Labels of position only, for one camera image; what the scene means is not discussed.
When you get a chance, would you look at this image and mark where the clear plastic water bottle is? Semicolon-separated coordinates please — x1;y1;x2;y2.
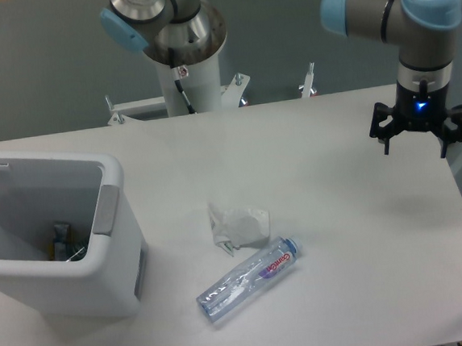
196;236;303;323

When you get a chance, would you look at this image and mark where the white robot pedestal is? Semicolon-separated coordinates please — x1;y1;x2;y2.
154;56;222;117

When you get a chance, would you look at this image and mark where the trash inside bin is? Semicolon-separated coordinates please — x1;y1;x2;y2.
48;222;89;262

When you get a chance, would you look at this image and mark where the white paper trash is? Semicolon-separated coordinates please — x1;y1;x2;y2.
207;202;271;257

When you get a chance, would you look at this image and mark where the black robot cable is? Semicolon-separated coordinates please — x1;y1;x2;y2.
166;44;198;117

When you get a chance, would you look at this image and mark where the white plastic trash can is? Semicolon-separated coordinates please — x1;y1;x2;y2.
0;151;147;317

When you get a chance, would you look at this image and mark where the white base bracket with bolts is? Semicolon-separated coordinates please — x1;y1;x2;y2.
102;62;320;127

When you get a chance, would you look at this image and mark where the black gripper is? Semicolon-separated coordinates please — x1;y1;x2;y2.
369;81;462;159

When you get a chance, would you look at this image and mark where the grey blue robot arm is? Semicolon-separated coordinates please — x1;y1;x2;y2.
100;0;462;148

